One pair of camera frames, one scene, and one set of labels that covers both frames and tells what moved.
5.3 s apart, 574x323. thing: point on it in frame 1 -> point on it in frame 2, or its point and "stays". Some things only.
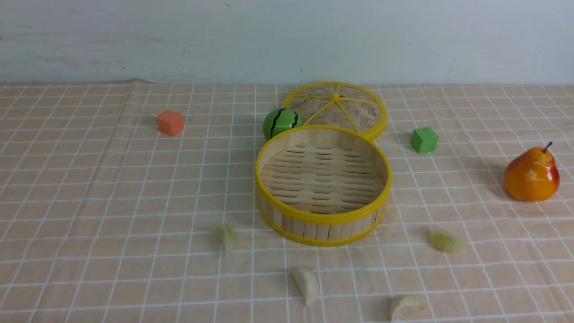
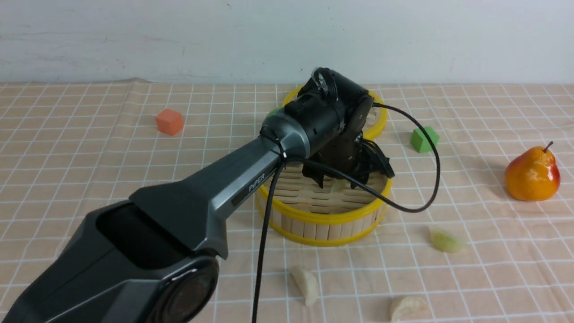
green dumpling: (227, 237) -> (339, 185)
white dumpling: (411, 308) stays
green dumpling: (443, 241) stays
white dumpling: (306, 283) stays
